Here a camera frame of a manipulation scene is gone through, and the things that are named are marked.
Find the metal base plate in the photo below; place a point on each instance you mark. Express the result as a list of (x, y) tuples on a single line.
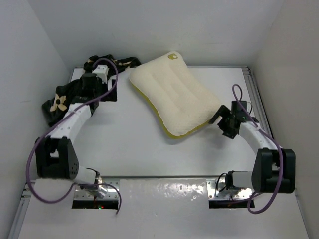
[(215, 192), (101, 192)]

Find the black floral pillowcase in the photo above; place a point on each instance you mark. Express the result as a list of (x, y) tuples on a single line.
[(55, 109)]

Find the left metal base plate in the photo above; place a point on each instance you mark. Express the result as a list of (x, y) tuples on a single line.
[(101, 192)]

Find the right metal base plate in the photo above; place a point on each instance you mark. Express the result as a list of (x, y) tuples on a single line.
[(215, 192)]

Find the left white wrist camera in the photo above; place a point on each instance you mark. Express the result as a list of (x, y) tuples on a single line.
[(101, 71)]

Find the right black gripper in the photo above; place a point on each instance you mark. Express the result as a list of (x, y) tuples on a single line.
[(223, 111)]

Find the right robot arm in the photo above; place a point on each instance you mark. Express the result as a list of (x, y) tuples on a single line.
[(266, 170)]

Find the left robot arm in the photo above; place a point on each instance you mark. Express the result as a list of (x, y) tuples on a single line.
[(55, 154)]

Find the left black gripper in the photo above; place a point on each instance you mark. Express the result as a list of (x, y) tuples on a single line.
[(109, 96)]

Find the cream yellow pillow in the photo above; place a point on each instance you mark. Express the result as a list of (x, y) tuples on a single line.
[(179, 99)]

